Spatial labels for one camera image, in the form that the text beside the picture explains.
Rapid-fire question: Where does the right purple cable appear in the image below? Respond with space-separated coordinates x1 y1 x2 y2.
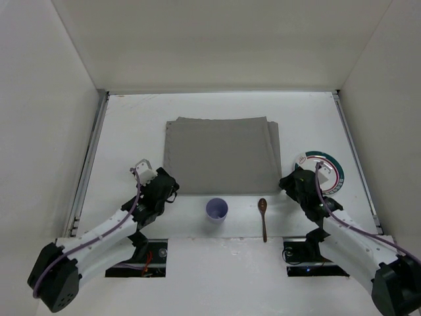
314 161 421 266

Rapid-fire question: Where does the aluminium table rail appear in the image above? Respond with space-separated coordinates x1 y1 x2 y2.
62 89 109 238
332 90 384 235

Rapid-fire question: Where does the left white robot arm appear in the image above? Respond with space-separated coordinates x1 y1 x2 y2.
27 167 180 313

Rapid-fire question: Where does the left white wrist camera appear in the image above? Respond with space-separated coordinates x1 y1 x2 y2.
130 159 158 186

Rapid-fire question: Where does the white plate green rim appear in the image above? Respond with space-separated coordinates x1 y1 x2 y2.
294 151 345 195

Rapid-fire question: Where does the left aluminium table rail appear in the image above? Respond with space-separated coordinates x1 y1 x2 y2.
62 89 109 238

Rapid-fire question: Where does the grey cloth placemat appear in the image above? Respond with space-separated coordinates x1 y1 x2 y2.
163 117 282 195

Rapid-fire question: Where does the brown wooden spoon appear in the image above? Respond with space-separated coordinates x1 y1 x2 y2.
258 197 267 243

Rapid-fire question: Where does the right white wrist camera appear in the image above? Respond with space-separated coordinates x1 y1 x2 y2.
318 164 332 185

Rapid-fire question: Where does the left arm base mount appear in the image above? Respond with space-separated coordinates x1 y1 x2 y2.
105 232 168 278

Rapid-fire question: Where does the right aluminium table rail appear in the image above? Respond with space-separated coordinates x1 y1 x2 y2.
332 90 384 235

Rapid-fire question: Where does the lavender plastic cup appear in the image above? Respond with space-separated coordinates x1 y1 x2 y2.
205 197 228 224

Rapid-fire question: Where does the purple cable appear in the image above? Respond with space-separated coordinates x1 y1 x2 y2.
32 167 145 299
314 161 421 266

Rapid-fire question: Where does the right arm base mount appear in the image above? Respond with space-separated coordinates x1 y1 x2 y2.
282 228 349 277

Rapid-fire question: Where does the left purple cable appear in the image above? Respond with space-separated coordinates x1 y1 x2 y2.
32 167 145 299

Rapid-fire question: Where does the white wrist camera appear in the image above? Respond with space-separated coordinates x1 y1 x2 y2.
130 159 158 186
318 164 332 185

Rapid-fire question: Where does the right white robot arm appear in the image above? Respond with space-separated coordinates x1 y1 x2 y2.
279 163 420 315

